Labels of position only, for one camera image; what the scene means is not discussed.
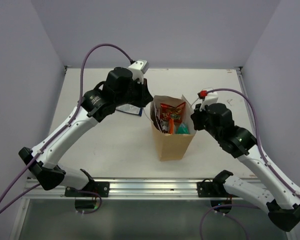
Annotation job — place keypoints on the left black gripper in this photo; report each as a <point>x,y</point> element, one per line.
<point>145,97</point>

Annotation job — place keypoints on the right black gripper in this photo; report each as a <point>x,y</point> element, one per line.
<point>196,115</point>

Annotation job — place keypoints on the blue snack bag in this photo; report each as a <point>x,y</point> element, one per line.
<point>130,109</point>

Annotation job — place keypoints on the teal Fox's candy bag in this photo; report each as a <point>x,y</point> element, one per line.
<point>183,129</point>

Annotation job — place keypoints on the small red snack packet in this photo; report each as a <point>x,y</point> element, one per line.
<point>169,112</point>

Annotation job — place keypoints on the orange snack packet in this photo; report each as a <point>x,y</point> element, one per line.
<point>171,124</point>

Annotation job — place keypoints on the brown chip bag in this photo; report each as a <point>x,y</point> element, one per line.
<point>155,116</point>

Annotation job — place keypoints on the red Doritos chip bag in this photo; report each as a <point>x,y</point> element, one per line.
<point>164,125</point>

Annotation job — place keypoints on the brown paper bag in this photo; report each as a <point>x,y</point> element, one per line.
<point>172,146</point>

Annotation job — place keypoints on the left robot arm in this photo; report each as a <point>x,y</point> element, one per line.
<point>122,86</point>

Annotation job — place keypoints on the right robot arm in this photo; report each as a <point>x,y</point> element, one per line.
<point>280,199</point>

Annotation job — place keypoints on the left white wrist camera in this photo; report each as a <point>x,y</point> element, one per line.
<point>139,69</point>

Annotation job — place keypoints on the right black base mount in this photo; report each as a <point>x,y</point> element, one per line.
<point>214,191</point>

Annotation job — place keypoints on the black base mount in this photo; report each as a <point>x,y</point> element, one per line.
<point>214,191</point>
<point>89,199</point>

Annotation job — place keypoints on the aluminium front rail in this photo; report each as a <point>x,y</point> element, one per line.
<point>143,189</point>

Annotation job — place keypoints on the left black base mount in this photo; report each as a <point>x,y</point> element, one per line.
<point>89,199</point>

